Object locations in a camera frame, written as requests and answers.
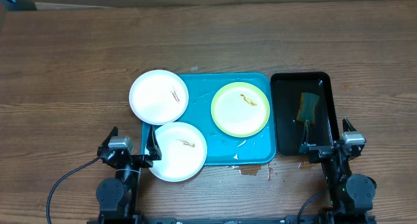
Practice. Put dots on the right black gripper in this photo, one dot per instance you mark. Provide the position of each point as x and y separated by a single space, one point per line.
320 152

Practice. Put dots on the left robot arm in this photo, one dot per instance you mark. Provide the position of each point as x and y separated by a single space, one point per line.
117 196

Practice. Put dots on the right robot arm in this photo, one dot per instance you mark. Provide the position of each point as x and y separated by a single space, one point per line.
351 195

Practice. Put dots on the green yellow sponge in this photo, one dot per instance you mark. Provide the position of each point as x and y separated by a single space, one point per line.
307 107

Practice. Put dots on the dark object top left corner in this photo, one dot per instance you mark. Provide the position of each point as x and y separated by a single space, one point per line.
18 5

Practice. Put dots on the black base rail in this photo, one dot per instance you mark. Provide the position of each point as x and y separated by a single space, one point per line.
291 219

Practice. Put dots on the yellow green plate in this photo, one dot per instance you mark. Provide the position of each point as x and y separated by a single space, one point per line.
240 109

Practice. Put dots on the white plate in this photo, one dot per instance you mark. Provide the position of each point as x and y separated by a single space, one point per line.
158 97
184 152

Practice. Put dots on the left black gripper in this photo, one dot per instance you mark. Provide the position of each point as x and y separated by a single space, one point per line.
154 152

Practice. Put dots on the black rectangular tray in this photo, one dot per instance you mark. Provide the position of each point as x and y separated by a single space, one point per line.
286 92

